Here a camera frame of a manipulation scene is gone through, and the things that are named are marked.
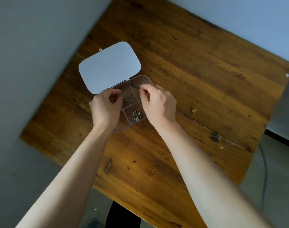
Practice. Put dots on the person's left hand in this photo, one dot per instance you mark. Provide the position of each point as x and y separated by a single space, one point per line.
104 109

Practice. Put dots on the person's right hand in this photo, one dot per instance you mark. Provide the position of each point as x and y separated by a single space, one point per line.
160 106

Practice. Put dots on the person's left thumb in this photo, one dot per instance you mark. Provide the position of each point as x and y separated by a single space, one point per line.
117 100

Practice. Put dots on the person's right thumb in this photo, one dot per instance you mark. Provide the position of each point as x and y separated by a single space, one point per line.
144 95

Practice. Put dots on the person's right forearm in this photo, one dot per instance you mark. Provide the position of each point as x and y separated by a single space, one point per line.
206 178

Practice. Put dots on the person's left forearm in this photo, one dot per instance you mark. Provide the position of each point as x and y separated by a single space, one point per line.
71 173

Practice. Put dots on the silver pendant jewelry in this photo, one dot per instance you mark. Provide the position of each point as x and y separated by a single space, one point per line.
136 116

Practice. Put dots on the clear plastic compartment box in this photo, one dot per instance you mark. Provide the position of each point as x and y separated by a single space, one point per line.
109 66

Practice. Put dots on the gold earring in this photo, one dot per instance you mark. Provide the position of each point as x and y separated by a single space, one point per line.
194 108

